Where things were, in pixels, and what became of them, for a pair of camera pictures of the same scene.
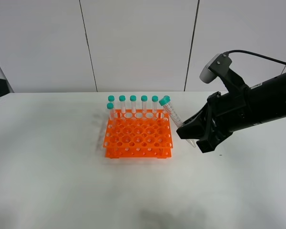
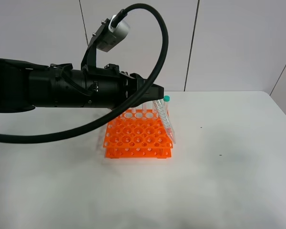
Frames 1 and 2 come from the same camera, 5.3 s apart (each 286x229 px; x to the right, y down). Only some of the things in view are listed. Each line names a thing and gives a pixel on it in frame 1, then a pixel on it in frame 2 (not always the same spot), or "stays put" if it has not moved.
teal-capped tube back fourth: (144, 99) stays put
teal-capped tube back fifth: (155, 98) stays put
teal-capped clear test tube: (166, 102) -> (163, 116)
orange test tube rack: (138, 133) stays put
